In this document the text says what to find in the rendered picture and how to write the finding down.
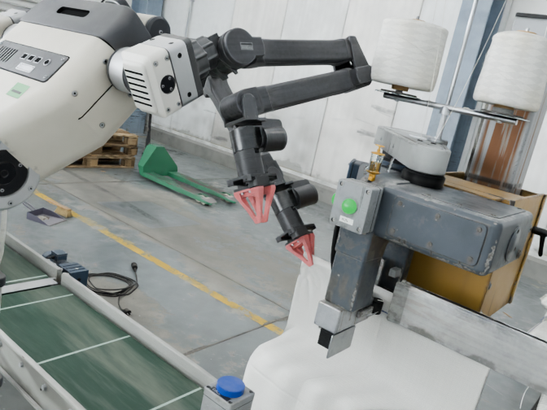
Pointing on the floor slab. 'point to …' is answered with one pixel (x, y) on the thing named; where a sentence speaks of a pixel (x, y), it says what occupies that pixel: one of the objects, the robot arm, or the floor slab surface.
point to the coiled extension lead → (115, 289)
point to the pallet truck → (160, 167)
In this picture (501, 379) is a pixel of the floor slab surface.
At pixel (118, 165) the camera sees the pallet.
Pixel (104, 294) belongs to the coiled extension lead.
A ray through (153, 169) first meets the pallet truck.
